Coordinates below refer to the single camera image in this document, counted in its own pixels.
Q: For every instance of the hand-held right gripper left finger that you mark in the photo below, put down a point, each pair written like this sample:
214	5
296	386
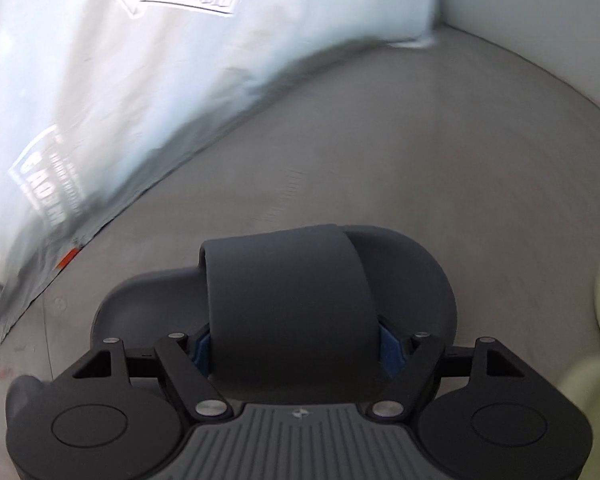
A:
203	357

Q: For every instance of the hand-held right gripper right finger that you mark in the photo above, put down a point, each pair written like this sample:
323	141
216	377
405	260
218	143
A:
387	355

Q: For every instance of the printed white sheet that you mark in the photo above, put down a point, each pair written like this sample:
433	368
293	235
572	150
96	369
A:
105	85

